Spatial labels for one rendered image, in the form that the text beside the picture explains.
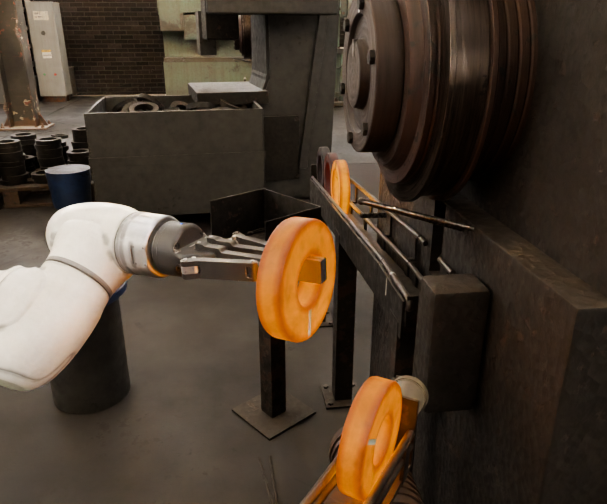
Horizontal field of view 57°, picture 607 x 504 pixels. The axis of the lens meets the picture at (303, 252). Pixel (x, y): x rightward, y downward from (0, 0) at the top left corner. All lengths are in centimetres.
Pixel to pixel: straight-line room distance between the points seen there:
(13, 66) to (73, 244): 719
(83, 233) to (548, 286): 64
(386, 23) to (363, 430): 62
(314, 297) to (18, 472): 137
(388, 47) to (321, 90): 309
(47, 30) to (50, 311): 991
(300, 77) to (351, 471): 346
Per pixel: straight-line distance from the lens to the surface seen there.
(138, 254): 79
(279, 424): 190
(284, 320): 65
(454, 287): 96
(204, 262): 71
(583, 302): 80
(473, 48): 91
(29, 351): 78
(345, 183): 179
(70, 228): 86
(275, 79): 395
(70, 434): 201
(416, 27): 95
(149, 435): 193
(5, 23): 797
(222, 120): 345
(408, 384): 89
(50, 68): 1065
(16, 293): 81
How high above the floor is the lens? 120
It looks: 22 degrees down
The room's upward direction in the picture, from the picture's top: straight up
